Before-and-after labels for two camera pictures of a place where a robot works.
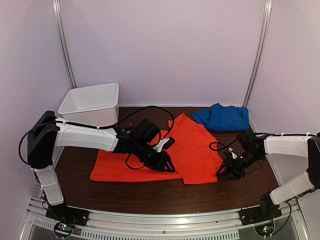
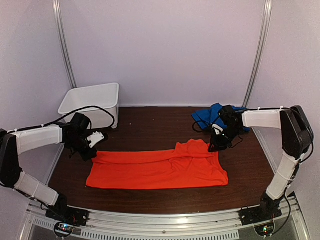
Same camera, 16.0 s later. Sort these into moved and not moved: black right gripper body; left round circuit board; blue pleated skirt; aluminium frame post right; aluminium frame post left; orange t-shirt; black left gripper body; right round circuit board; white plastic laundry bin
Moved: black left gripper body; orange t-shirt; black right gripper body
Not moved: white plastic laundry bin; aluminium frame post left; aluminium frame post right; right round circuit board; blue pleated skirt; left round circuit board
